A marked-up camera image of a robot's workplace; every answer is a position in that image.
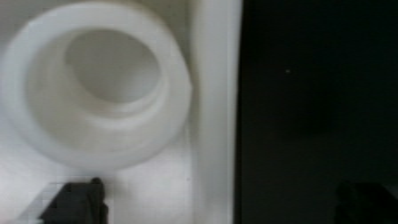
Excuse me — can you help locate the white square tabletop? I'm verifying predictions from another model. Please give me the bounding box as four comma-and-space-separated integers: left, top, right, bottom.
0, 0, 241, 224

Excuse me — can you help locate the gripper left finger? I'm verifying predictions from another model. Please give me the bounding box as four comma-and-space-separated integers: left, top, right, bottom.
39, 178, 108, 224

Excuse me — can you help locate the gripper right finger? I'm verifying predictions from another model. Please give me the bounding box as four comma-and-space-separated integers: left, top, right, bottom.
334, 181, 398, 224

